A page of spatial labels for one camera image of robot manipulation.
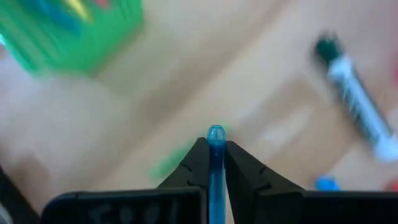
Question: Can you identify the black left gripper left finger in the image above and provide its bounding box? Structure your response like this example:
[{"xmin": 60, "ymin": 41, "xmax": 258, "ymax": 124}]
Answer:
[{"xmin": 155, "ymin": 136, "xmax": 211, "ymax": 190}]

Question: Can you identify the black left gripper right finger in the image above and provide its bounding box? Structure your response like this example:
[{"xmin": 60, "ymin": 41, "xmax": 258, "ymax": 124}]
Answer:
[{"xmin": 223, "ymin": 139, "xmax": 307, "ymax": 224}]

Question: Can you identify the blue slim highlighter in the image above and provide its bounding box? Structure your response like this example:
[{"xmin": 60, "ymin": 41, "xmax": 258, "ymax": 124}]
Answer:
[{"xmin": 206, "ymin": 124, "xmax": 228, "ymax": 224}]

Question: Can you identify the green Expo dry-erase marker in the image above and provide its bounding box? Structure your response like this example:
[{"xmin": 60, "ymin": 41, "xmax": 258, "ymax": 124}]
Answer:
[{"xmin": 312, "ymin": 29, "xmax": 398, "ymax": 163}]

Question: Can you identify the pink Sharpie highlighter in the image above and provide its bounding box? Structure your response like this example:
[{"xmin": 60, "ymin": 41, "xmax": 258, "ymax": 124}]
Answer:
[{"xmin": 384, "ymin": 179, "xmax": 398, "ymax": 192}]

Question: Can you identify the yellow highlighter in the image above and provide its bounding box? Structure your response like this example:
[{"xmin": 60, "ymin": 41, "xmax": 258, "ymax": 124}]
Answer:
[{"xmin": 62, "ymin": 0, "xmax": 94, "ymax": 23}]

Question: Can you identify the teal blue highlighter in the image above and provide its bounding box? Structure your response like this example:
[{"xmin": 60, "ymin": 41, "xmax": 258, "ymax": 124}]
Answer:
[{"xmin": 18, "ymin": 0, "xmax": 83, "ymax": 35}]

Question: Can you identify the green plastic basket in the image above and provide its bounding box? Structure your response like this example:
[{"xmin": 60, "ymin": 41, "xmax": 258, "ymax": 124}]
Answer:
[{"xmin": 0, "ymin": 0, "xmax": 146, "ymax": 77}]

